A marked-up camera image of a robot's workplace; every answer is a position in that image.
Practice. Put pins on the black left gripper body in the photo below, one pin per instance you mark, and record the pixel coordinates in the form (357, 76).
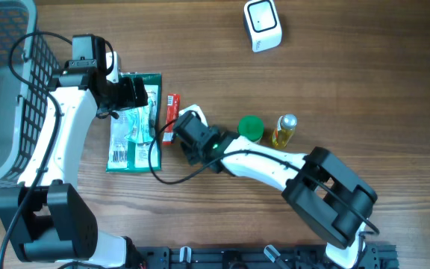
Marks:
(124, 96)

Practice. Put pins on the light green wipes pack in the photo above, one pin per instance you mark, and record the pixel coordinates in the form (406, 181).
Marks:
(139, 125)

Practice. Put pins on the red stick sachet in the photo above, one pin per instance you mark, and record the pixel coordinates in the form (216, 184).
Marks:
(173, 102)

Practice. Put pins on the green lid jar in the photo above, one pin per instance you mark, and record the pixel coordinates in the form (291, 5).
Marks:
(251, 127)

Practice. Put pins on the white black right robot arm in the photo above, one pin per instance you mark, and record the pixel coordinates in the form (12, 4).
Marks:
(329, 196)

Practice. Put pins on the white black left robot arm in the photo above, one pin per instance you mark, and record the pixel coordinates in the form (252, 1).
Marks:
(44, 216)

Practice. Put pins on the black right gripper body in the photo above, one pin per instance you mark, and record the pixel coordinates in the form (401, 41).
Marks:
(196, 152)

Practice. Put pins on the white barcode scanner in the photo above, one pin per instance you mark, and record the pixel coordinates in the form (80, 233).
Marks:
(262, 24)

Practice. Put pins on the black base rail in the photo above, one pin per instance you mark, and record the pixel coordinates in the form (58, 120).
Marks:
(374, 256)

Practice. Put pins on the yellow liquid bottle silver cap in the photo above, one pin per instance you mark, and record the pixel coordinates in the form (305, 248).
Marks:
(284, 130)

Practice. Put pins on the grey plastic mesh basket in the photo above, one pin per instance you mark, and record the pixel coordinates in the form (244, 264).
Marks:
(26, 64)

